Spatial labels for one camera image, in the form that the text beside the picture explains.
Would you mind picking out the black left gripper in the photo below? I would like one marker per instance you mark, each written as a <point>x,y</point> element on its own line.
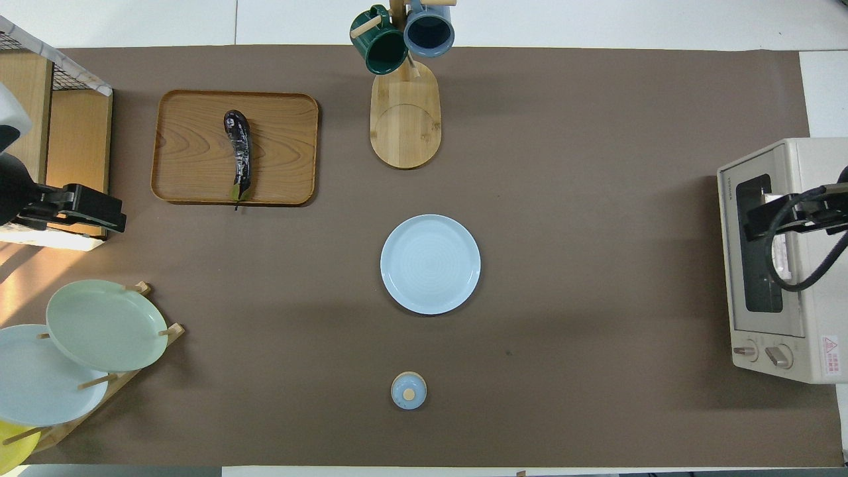
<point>93,209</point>

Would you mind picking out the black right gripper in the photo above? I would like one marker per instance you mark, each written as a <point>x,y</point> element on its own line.
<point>755,222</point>

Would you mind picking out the beige toaster oven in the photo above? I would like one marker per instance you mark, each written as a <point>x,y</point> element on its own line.
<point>818,265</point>

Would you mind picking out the light blue round plate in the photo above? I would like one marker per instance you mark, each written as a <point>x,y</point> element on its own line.
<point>430,264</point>

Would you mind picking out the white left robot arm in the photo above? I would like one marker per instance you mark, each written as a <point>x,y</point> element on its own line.
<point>13,185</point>

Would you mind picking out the wooden serving tray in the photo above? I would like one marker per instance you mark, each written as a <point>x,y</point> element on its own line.
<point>192,152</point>

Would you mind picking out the pale green plate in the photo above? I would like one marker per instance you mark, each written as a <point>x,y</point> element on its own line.
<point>106,324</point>

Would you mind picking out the wooden plate rack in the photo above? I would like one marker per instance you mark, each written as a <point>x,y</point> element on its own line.
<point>126,381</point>

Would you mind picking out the pale blue racked plate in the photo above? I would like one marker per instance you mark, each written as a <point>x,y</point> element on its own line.
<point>33,377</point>

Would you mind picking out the brown table mat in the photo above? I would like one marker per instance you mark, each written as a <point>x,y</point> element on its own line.
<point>563,199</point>

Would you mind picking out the yellow plate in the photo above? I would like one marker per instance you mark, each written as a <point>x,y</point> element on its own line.
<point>13,450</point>

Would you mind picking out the wooden mug tree stand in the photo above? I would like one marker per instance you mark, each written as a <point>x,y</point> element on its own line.
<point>405,126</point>

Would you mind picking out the dark green mug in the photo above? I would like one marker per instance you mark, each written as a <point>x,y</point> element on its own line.
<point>381,50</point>

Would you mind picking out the small blue call bell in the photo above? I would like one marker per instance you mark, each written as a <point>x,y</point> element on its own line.
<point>409,391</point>

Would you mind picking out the blue mug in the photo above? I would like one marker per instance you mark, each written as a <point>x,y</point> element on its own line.
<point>429,30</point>

